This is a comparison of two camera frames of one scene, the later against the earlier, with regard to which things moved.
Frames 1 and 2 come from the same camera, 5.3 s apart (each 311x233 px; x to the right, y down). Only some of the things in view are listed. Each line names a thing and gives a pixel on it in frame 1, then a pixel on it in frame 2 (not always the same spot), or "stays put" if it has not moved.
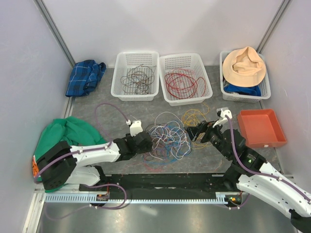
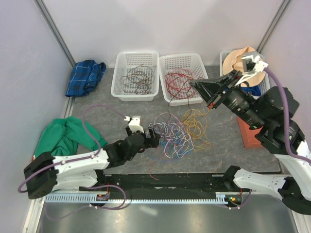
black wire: x=145 y=76 stays put
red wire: x=182 y=85 stays put
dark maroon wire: x=166 y=142 -> x=177 y=86
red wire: x=181 y=84 stays put
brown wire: x=139 y=80 stays put
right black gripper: x=202 y=126 -> x=208 y=88
